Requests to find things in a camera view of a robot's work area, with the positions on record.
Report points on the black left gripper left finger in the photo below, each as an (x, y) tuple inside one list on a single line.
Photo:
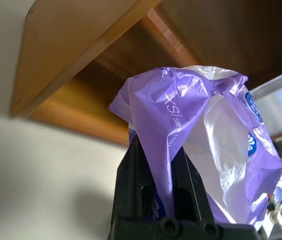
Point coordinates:
[(133, 180)]

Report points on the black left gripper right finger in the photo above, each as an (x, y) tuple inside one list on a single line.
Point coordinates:
[(190, 195)]

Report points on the purple plastic tissue pack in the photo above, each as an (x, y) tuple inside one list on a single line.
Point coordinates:
[(180, 100)]

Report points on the wooden cabinet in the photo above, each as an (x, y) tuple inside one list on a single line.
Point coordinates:
[(63, 37)]

